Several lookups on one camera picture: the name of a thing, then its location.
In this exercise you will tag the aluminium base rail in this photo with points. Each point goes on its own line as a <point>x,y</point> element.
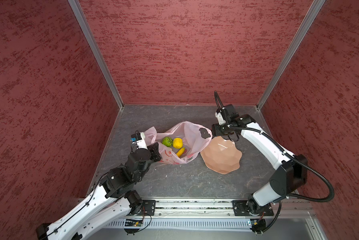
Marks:
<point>222,209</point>

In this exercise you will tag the left aluminium corner post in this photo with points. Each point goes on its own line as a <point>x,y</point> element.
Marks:
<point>82,21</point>

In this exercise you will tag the aluminium corner post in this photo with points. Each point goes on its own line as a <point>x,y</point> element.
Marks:
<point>304,27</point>
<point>82,21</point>

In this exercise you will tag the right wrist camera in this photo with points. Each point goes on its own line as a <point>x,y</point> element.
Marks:
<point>219,117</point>

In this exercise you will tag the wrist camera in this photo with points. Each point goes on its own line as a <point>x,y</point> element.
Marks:
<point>219,117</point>
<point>138,140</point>

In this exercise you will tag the right aluminium corner post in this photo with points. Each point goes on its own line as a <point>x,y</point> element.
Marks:
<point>304,27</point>

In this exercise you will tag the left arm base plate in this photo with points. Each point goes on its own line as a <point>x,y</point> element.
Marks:
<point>147,208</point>

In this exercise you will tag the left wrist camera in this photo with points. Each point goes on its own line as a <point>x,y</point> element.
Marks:
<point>138,140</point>

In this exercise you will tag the pink plastic bag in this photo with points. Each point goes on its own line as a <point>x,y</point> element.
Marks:
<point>192,141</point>

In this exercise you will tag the green fake fruit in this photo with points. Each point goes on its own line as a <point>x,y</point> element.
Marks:
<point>167,141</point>

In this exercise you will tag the yellow fake banana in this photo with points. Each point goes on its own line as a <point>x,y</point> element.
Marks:
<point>181,152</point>

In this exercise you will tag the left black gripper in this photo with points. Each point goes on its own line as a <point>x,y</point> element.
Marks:
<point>154,151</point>

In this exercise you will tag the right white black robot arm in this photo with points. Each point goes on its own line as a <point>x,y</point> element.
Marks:
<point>287,177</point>

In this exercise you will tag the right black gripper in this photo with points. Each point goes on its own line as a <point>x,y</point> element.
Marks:
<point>216,132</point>

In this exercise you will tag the pink scalloped bowl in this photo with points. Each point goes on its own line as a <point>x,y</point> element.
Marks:
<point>221,156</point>

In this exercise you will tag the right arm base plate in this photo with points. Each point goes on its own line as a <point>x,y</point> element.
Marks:
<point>243,208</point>

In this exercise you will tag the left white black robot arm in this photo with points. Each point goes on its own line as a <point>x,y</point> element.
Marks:
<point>114,197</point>

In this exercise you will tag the yellow fake lemon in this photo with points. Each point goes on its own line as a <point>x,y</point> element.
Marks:
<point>177,143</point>

